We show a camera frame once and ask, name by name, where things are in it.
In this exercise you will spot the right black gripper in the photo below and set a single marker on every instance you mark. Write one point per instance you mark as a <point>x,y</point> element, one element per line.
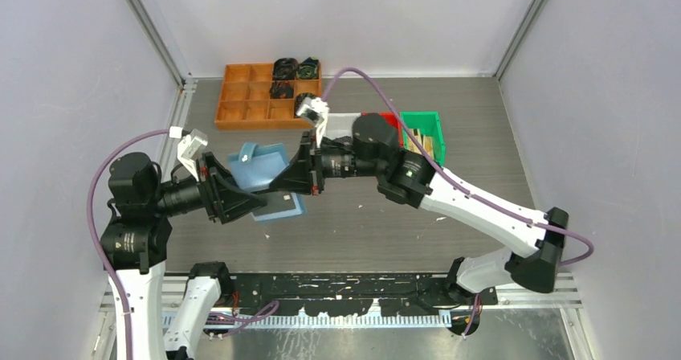
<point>299,176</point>

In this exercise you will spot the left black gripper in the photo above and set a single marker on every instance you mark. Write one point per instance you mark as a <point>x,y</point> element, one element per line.
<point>220,192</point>

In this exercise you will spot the dark grey credit card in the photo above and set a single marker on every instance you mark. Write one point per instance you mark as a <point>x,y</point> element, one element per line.
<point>277,202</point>

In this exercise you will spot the blue leather card holder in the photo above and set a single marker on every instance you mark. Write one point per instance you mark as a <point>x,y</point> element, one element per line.
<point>253,168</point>

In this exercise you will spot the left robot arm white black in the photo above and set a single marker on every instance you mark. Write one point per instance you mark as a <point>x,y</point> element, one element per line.
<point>135,245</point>

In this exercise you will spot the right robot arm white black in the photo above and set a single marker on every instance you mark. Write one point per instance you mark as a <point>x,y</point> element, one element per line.
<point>532,240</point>

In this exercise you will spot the gold cards stack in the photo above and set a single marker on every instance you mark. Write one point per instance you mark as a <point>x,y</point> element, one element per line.
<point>426,142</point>

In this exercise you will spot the white plastic bin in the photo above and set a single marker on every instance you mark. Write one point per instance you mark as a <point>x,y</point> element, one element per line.
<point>340,125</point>

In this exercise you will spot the rolled dark belt middle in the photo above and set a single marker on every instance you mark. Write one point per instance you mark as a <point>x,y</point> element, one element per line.
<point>281,89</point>

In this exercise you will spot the orange wooden compartment tray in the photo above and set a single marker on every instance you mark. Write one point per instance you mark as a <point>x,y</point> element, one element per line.
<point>244,101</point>

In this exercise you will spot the rolled dark belt top right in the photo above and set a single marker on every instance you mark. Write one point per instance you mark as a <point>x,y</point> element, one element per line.
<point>308,69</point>

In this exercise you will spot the rolled dark belt top left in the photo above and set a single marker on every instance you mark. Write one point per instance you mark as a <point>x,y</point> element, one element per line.
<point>285,69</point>

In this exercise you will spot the red plastic bin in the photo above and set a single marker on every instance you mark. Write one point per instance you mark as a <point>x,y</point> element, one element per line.
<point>392,120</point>

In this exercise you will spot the green plastic bin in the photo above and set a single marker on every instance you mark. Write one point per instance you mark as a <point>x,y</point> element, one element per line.
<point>427,128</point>

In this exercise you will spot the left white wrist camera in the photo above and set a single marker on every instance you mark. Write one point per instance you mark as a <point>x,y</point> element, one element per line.
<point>190,147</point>

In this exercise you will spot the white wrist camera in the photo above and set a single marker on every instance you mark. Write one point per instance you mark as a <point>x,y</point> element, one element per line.
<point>190,147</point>
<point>315,111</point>

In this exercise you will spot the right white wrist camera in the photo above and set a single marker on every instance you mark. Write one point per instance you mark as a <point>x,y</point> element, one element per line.
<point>315,111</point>

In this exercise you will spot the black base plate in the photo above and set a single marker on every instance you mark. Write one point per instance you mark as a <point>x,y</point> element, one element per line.
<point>335,294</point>

